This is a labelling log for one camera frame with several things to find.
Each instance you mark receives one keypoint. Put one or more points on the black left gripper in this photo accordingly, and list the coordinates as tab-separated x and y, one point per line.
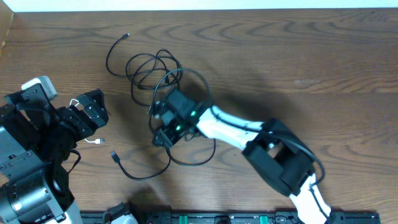
86	113

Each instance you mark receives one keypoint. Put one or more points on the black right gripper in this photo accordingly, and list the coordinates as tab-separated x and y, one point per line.
165	139

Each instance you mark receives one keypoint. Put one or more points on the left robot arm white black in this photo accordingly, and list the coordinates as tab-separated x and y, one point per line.
36	139

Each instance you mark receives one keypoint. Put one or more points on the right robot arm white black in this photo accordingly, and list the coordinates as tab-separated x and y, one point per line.
282	160

